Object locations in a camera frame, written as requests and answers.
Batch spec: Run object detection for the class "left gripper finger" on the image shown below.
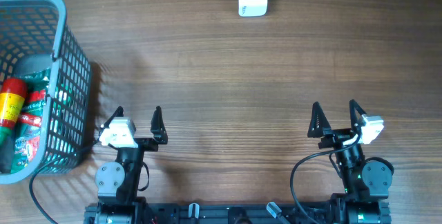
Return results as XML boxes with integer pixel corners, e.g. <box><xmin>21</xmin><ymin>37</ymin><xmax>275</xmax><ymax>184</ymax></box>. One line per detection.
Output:
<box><xmin>100</xmin><ymin>106</ymin><xmax>124</xmax><ymax>129</ymax></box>
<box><xmin>151</xmin><ymin>106</ymin><xmax>168</xmax><ymax>144</ymax></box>

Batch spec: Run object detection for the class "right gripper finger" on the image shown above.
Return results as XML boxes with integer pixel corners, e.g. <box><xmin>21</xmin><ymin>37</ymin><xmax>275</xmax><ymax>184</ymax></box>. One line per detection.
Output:
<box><xmin>307</xmin><ymin>102</ymin><xmax>333</xmax><ymax>138</ymax></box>
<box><xmin>349</xmin><ymin>100</ymin><xmax>366</xmax><ymax>131</ymax></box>

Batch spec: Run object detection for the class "red coffee stick sachet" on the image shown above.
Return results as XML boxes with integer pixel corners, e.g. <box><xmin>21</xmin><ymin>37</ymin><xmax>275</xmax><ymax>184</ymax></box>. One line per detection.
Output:
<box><xmin>18</xmin><ymin>113</ymin><xmax>41</xmax><ymax>127</ymax></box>

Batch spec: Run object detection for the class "red yellow sauce bottle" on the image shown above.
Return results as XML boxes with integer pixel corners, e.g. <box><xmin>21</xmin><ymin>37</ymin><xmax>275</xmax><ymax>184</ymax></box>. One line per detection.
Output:
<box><xmin>1</xmin><ymin>77</ymin><xmax>28</xmax><ymax>145</ymax></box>

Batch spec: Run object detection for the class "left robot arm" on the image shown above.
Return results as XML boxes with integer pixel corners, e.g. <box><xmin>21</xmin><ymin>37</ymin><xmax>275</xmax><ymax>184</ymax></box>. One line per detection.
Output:
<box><xmin>84</xmin><ymin>106</ymin><xmax>168</xmax><ymax>224</ymax></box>

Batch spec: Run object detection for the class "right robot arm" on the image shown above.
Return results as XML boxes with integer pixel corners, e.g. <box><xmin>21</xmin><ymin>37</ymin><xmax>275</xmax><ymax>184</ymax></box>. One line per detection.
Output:
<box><xmin>307</xmin><ymin>100</ymin><xmax>394</xmax><ymax>224</ymax></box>

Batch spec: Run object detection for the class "dark item in basket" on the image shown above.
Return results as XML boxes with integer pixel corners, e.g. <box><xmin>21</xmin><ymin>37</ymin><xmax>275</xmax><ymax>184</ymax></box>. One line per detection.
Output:
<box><xmin>0</xmin><ymin>136</ymin><xmax>15</xmax><ymax>174</ymax></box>

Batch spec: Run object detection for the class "green snack bag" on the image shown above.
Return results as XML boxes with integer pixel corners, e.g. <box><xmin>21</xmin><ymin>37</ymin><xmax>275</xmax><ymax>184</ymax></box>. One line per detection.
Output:
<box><xmin>12</xmin><ymin>68</ymin><xmax>51</xmax><ymax>173</ymax></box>

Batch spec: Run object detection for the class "grey plastic mesh basket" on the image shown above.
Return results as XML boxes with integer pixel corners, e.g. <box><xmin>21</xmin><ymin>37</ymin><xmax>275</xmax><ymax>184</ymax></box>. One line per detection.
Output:
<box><xmin>1</xmin><ymin>0</ymin><xmax>93</xmax><ymax>185</ymax></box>

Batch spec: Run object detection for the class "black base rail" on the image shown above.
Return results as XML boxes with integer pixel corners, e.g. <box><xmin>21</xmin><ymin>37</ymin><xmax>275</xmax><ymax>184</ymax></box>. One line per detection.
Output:
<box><xmin>84</xmin><ymin>202</ymin><xmax>392</xmax><ymax>224</ymax></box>

